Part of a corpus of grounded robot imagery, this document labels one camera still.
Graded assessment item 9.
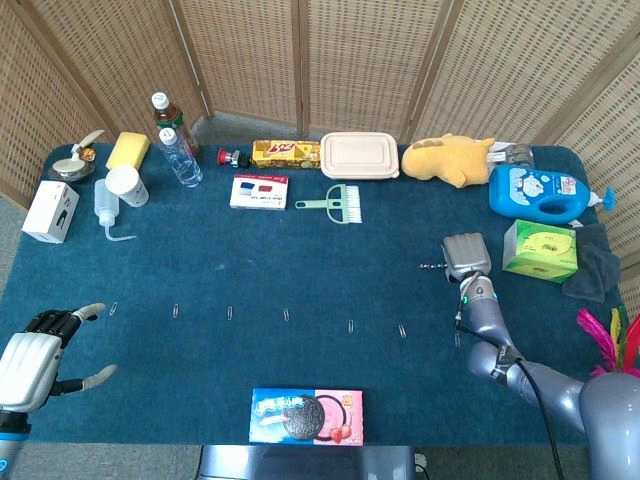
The woven rattan folding screen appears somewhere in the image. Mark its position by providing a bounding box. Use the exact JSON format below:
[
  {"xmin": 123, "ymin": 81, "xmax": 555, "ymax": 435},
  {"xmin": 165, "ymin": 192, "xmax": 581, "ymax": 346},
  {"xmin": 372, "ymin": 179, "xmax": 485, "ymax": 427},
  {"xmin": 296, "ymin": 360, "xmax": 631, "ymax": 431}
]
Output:
[{"xmin": 0, "ymin": 0, "xmax": 640, "ymax": 321}]

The red emergency stop button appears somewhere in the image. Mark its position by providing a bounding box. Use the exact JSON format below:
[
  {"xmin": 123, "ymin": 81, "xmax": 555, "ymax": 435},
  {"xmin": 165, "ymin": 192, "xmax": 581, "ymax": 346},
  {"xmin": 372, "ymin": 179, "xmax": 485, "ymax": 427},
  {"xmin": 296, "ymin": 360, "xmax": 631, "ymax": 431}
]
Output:
[{"xmin": 216, "ymin": 148, "xmax": 251, "ymax": 169}]

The yellow sponge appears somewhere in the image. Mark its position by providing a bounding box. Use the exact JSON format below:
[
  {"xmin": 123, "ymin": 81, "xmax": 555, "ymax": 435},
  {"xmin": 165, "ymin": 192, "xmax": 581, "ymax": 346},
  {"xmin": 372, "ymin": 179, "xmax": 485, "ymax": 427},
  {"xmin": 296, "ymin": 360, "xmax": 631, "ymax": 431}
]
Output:
[{"xmin": 105, "ymin": 131, "xmax": 151, "ymax": 172}]

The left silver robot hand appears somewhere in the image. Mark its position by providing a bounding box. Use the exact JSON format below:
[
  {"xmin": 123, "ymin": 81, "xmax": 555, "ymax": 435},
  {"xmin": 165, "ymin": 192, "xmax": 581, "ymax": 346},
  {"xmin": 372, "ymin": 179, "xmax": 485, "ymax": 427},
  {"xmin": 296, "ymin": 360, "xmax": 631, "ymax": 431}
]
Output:
[{"xmin": 0, "ymin": 302, "xmax": 119, "ymax": 414}]

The blue detergent bottle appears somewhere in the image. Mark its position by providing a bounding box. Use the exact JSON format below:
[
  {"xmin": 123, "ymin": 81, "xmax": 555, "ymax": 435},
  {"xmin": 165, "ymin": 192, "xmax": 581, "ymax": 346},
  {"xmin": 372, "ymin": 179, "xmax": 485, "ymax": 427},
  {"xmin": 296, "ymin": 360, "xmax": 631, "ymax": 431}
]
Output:
[{"xmin": 488, "ymin": 165, "xmax": 617, "ymax": 225}]

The green label tea bottle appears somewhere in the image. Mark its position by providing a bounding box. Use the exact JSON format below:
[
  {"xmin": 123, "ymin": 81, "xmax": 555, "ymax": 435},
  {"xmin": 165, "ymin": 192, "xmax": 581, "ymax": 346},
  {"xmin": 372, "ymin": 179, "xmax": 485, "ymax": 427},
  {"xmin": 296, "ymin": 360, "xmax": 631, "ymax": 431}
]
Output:
[{"xmin": 151, "ymin": 91, "xmax": 201, "ymax": 160}]

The blue pink Oreo box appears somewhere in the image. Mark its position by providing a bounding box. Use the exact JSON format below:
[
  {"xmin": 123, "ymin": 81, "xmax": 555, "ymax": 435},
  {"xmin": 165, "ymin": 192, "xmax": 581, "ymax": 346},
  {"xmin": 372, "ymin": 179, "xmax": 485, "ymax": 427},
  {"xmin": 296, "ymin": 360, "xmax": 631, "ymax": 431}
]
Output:
[{"xmin": 248, "ymin": 387, "xmax": 365, "ymax": 446}]

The clear water bottle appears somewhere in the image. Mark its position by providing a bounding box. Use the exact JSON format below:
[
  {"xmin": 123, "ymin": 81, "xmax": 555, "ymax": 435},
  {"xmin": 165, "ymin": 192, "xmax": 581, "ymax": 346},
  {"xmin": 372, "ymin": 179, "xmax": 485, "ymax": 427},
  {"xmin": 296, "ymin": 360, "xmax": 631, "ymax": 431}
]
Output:
[{"xmin": 158, "ymin": 127, "xmax": 204, "ymax": 189}]

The beige lidded lunch box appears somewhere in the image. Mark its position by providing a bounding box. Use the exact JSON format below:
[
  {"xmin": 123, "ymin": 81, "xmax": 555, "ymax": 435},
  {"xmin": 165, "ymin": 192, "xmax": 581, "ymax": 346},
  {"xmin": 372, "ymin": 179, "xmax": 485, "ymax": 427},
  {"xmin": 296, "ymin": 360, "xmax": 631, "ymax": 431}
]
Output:
[{"xmin": 319, "ymin": 131, "xmax": 402, "ymax": 180}]

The white red-blue card box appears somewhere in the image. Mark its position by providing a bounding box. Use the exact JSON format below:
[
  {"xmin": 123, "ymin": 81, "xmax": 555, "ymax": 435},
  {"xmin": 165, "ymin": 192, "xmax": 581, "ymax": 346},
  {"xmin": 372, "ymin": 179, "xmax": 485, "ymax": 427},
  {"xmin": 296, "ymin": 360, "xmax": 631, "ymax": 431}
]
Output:
[{"xmin": 229, "ymin": 173, "xmax": 291, "ymax": 211}]

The clear plastic package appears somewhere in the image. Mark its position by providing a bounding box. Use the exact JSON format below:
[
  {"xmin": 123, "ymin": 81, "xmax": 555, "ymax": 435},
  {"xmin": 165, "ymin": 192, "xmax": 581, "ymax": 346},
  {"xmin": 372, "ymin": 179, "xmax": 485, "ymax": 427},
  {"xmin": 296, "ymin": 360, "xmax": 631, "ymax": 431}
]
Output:
[{"xmin": 487, "ymin": 141, "xmax": 535, "ymax": 169}]

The white cardboard box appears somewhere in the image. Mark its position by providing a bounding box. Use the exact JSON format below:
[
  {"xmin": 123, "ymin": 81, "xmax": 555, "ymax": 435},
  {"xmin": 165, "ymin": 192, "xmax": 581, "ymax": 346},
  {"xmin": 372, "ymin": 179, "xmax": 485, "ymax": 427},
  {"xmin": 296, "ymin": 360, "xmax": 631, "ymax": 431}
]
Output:
[{"xmin": 21, "ymin": 180, "xmax": 81, "ymax": 245}]

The translucent squeeze wash bottle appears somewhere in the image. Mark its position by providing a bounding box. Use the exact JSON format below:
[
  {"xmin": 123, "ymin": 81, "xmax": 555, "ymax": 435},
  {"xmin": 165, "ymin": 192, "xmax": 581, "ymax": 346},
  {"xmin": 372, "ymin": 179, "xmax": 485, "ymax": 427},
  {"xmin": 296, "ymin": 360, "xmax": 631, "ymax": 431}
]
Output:
[{"xmin": 93, "ymin": 178, "xmax": 138, "ymax": 244}]

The colourful feather shuttlecock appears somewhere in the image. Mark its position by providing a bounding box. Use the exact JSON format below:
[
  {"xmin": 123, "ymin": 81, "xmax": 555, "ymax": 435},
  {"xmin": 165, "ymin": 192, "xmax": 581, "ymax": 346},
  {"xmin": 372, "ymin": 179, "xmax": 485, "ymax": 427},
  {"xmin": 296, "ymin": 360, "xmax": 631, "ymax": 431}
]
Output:
[{"xmin": 576, "ymin": 305, "xmax": 640, "ymax": 380}]

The green tissue box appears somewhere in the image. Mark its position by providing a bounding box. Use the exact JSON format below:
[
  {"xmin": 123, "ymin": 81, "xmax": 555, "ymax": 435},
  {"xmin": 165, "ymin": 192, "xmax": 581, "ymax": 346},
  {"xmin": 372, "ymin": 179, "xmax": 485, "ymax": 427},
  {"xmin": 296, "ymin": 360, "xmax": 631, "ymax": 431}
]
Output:
[{"xmin": 501, "ymin": 218, "xmax": 580, "ymax": 285}]

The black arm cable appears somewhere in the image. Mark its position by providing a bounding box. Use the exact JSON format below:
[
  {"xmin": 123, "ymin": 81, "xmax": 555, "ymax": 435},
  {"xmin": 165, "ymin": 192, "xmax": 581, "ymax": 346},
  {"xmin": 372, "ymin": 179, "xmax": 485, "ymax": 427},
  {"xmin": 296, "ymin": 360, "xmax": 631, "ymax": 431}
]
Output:
[{"xmin": 454, "ymin": 312, "xmax": 566, "ymax": 480}]

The dark grey cloth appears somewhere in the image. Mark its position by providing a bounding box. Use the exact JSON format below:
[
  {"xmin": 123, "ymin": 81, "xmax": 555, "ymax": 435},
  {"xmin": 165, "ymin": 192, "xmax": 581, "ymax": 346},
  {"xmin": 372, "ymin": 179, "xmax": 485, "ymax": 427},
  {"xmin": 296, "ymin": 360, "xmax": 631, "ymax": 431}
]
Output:
[{"xmin": 562, "ymin": 222, "xmax": 622, "ymax": 304}]

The green hand brush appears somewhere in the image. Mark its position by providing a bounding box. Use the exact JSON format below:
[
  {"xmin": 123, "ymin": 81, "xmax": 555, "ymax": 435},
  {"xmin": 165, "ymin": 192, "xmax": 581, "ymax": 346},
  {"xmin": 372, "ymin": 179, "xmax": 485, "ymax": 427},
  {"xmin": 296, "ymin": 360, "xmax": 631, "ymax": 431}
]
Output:
[{"xmin": 294, "ymin": 183, "xmax": 363, "ymax": 225}]

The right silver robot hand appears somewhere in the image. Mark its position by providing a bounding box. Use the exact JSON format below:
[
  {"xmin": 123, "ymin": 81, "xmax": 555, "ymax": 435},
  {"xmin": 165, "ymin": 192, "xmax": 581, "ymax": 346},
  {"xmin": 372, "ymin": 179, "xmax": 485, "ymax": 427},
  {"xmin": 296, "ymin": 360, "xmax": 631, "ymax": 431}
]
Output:
[{"xmin": 441, "ymin": 232, "xmax": 493, "ymax": 284}]

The white spoon shaped ornament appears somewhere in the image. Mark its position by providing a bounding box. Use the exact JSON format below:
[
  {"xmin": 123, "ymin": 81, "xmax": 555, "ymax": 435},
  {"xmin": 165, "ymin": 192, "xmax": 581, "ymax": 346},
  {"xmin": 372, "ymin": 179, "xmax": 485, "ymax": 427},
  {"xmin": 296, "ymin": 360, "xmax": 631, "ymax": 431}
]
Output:
[{"xmin": 70, "ymin": 129, "xmax": 107, "ymax": 161}]

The yellow cracker package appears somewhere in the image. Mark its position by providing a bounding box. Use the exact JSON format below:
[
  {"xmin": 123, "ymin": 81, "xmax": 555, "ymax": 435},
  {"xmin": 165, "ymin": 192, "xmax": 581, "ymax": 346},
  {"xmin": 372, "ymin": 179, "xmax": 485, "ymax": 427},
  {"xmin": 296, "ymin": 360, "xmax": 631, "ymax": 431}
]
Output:
[{"xmin": 251, "ymin": 139, "xmax": 322, "ymax": 170}]

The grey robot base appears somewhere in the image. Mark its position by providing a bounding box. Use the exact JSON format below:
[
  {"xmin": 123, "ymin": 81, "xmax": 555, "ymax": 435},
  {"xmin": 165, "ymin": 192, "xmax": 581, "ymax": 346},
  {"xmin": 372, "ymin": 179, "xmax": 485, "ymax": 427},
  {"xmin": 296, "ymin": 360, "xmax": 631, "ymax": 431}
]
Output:
[{"xmin": 197, "ymin": 443, "xmax": 417, "ymax": 480}]

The white paper cup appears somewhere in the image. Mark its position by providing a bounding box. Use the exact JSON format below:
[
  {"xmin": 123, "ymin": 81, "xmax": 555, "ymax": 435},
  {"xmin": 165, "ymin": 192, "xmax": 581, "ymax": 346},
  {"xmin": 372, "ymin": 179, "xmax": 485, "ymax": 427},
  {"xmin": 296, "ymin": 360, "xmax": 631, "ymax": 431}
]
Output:
[{"xmin": 104, "ymin": 165, "xmax": 151, "ymax": 208}]

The yellow plush toy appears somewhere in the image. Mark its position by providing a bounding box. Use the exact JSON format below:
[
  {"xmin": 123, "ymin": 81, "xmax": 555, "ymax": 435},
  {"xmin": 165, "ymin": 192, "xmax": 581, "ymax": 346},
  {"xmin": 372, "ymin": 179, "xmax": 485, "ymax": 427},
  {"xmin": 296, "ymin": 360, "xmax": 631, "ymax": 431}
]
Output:
[{"xmin": 401, "ymin": 132, "xmax": 497, "ymax": 189}]

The blue carpet table cover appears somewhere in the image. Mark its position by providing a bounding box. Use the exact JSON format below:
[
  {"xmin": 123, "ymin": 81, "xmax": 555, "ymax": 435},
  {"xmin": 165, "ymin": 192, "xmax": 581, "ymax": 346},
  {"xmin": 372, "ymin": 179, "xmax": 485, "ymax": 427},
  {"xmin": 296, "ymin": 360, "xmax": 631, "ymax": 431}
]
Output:
[{"xmin": 0, "ymin": 143, "xmax": 640, "ymax": 446}]

